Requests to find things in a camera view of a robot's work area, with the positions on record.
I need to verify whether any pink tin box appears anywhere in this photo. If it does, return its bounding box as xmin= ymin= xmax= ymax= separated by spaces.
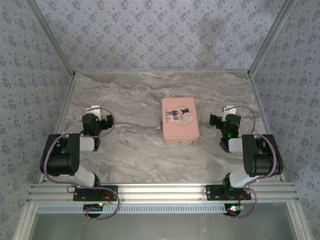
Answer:
xmin=161 ymin=97 xmax=200 ymax=146

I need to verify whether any grey metal panel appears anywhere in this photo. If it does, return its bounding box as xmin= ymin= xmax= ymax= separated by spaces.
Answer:
xmin=32 ymin=202 xmax=300 ymax=240

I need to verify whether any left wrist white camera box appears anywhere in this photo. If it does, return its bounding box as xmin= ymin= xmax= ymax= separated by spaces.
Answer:
xmin=85 ymin=105 xmax=102 ymax=118

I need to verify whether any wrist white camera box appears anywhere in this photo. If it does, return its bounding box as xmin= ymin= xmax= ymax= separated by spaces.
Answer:
xmin=221 ymin=105 xmax=237 ymax=116
xmin=85 ymin=105 xmax=102 ymax=118

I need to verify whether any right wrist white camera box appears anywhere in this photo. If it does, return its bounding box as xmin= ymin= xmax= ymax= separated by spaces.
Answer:
xmin=221 ymin=105 xmax=237 ymax=116

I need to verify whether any aluminium side rail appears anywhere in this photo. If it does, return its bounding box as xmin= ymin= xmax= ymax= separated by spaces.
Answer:
xmin=248 ymin=73 xmax=287 ymax=183
xmin=37 ymin=73 xmax=77 ymax=185

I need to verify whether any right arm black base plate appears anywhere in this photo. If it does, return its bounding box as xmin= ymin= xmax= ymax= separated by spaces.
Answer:
xmin=204 ymin=184 xmax=252 ymax=201

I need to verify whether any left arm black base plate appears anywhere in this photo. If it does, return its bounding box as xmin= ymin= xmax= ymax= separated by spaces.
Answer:
xmin=72 ymin=185 xmax=119 ymax=202

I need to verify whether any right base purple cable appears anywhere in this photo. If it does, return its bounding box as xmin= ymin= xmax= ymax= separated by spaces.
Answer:
xmin=227 ymin=187 xmax=256 ymax=220

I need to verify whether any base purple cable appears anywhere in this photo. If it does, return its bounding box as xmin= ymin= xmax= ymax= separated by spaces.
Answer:
xmin=84 ymin=188 xmax=121 ymax=221
xmin=227 ymin=187 xmax=256 ymax=220

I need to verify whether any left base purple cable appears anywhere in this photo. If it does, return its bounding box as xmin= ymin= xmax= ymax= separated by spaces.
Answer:
xmin=84 ymin=188 xmax=121 ymax=221

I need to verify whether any long aluminium mounting rail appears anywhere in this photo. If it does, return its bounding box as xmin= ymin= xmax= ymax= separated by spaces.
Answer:
xmin=26 ymin=181 xmax=300 ymax=204

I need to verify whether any aluminium frame post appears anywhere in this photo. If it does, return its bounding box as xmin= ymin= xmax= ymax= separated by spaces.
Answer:
xmin=246 ymin=0 xmax=300 ymax=77
xmin=26 ymin=0 xmax=77 ymax=77

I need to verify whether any white slotted cable duct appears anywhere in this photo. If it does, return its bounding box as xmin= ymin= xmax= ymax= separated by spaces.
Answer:
xmin=36 ymin=202 xmax=251 ymax=215

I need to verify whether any short aluminium frame leg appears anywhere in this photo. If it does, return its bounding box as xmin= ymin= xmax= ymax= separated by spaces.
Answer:
xmin=13 ymin=202 xmax=38 ymax=240
xmin=286 ymin=201 xmax=310 ymax=240

